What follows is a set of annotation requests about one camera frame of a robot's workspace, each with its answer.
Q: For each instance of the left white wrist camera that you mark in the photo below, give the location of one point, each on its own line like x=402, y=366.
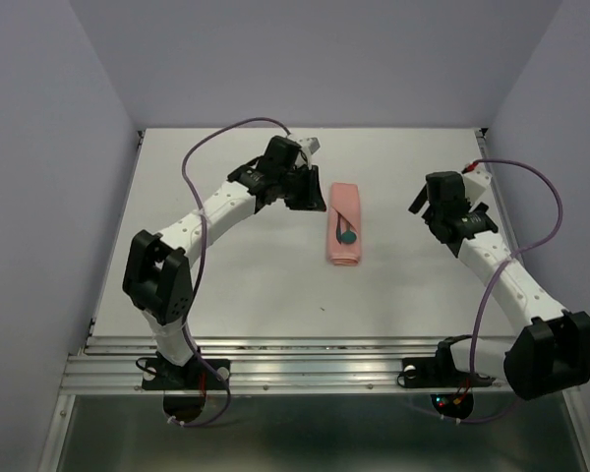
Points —
x=308, y=147

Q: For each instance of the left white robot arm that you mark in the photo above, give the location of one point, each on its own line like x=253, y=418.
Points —
x=158, y=277

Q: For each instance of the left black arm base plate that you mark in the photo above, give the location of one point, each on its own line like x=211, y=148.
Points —
x=161, y=375

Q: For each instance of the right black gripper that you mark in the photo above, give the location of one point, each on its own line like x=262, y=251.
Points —
x=420, y=200

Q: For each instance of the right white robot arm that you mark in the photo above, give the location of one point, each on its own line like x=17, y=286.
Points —
x=551, y=349

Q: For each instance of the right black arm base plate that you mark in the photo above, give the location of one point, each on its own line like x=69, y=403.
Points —
x=433, y=372

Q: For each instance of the pink satin napkin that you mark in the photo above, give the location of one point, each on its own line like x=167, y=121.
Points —
x=345, y=199

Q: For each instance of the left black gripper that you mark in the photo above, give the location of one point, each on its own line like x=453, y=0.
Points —
x=312, y=200

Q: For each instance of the teal plastic utensil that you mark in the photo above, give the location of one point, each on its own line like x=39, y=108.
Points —
x=338, y=230

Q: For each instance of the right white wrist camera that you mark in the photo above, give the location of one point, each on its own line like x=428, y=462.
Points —
x=476, y=182

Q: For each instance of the teal plastic spoon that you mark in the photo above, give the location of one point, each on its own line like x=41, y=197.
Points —
x=349, y=235

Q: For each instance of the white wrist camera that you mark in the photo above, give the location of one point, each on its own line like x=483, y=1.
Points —
x=308, y=147
x=476, y=182

